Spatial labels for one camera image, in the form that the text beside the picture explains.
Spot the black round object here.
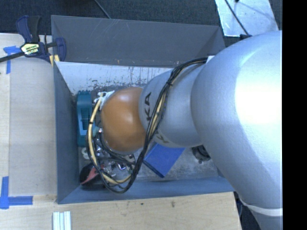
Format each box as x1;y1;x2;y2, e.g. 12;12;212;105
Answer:
191;145;212;164

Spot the blue flat box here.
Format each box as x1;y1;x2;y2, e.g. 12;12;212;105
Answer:
142;142;187;178

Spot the teal plastic block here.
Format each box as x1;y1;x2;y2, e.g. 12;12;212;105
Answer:
76;91;99;148

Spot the black and red object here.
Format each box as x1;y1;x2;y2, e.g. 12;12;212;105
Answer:
79;162;106;190

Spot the pale wood board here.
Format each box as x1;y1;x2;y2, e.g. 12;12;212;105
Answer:
9;58;58;197

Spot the grey metal bin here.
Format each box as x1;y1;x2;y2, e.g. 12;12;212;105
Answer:
50;14;237;205

